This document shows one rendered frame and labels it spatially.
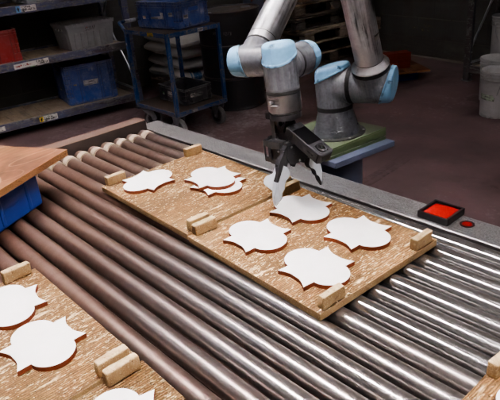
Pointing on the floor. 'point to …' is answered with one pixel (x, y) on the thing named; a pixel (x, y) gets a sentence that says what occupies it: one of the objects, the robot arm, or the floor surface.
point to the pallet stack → (321, 27)
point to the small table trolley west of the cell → (151, 106)
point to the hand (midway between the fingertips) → (301, 196)
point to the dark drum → (253, 90)
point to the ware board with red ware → (402, 59)
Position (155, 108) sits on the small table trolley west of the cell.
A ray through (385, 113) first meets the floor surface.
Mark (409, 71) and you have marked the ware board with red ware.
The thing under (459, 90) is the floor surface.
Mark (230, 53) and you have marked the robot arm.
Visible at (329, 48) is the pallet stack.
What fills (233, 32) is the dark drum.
